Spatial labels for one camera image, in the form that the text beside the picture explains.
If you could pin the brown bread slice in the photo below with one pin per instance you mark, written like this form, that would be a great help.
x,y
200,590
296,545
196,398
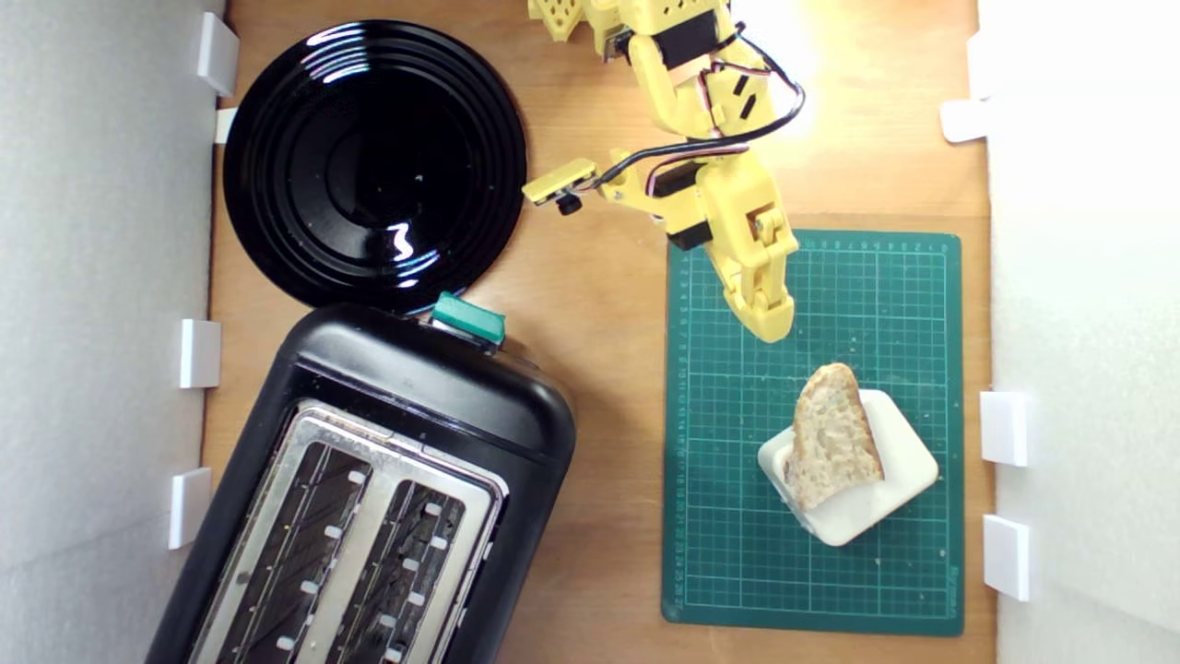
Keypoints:
x,y
830,433

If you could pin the green toaster lever knob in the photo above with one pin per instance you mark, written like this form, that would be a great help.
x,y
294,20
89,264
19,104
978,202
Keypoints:
x,y
468,318

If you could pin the black two-slot toaster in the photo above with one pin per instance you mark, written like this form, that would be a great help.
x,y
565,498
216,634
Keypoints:
x,y
415,387

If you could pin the green cutting mat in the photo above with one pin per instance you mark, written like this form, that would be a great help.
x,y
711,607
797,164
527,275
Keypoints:
x,y
737,415

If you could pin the white square block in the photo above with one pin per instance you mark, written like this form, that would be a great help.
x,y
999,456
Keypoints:
x,y
885,498

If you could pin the black round plate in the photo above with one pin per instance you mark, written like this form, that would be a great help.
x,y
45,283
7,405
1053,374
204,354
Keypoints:
x,y
369,166

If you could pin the yellow wrist camera mount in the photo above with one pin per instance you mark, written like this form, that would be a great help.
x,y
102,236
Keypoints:
x,y
558,180

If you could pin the small white wall clip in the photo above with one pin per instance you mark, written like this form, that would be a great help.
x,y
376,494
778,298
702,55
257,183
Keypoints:
x,y
225,124

